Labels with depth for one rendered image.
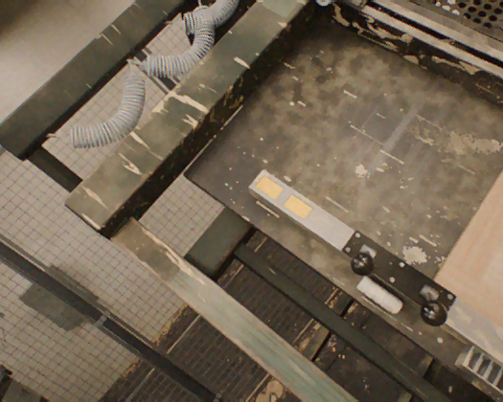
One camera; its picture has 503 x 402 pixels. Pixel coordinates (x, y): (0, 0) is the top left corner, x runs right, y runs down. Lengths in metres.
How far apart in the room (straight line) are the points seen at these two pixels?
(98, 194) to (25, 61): 4.71
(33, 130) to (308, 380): 0.95
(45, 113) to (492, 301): 1.15
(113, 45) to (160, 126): 0.53
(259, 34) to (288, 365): 0.67
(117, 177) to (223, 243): 0.25
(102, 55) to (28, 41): 4.21
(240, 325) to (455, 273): 0.41
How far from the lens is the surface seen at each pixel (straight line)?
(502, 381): 0.85
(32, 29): 5.52
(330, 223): 0.78
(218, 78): 0.87
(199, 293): 0.75
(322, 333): 1.88
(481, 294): 0.85
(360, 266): 0.65
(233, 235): 0.85
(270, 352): 0.73
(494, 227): 0.90
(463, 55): 1.00
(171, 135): 0.81
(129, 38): 1.33
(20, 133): 1.26
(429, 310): 0.66
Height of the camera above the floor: 1.91
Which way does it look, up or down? 16 degrees down
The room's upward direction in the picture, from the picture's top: 46 degrees counter-clockwise
